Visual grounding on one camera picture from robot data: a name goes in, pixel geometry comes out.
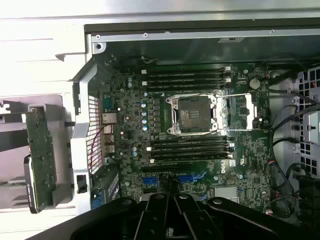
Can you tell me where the blue expansion slot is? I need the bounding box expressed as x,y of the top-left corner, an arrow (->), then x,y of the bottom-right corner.
142,171 -> 208,188

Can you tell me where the silver chipset heatsink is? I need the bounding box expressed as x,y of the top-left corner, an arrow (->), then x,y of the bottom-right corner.
214,185 -> 238,204

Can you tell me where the black expansion slot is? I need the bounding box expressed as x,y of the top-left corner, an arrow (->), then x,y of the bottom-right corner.
140,162 -> 194,174

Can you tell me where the green motherboard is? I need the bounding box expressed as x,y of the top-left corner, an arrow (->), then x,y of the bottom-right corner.
99,62 -> 273,218

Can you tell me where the CPU socket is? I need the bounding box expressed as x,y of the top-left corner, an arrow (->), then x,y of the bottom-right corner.
165,94 -> 219,135

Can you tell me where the open black PC case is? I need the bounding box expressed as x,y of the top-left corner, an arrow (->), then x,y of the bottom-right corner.
53,14 -> 320,227

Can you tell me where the silver socket cover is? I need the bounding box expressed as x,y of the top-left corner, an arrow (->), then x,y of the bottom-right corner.
215,92 -> 259,131

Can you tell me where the silver coin cell battery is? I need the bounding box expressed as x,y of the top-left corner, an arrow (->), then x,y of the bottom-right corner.
249,77 -> 261,90

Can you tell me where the silver disk bay cage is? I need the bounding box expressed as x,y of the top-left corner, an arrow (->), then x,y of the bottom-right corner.
294,65 -> 320,177

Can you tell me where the black internal cable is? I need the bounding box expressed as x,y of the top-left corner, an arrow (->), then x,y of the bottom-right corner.
271,104 -> 301,198

